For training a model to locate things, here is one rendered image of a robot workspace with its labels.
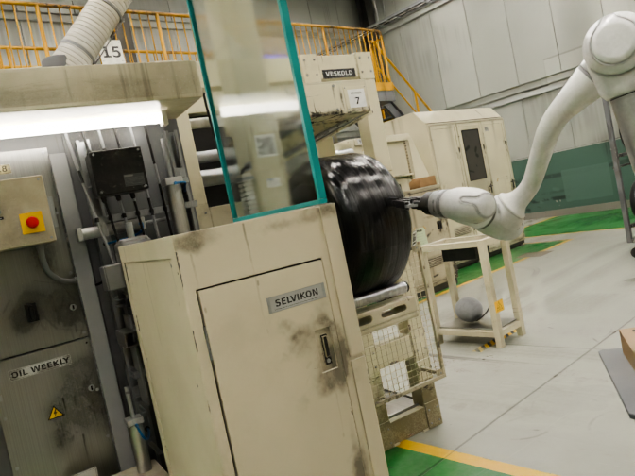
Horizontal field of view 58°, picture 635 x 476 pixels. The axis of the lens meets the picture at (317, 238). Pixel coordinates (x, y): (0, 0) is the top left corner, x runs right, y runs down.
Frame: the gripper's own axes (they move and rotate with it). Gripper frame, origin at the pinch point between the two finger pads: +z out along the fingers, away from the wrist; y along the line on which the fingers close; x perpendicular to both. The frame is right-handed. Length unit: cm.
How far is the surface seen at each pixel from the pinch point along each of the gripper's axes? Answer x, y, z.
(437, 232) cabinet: 105, -339, 349
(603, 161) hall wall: 101, -1000, 550
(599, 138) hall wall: 53, -1007, 560
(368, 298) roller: 34.4, 9.1, 10.1
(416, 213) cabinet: 76, -308, 347
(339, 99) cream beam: -40, -20, 55
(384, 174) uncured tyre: -9.1, -4.1, 9.8
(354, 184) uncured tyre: -7.6, 10.2, 8.4
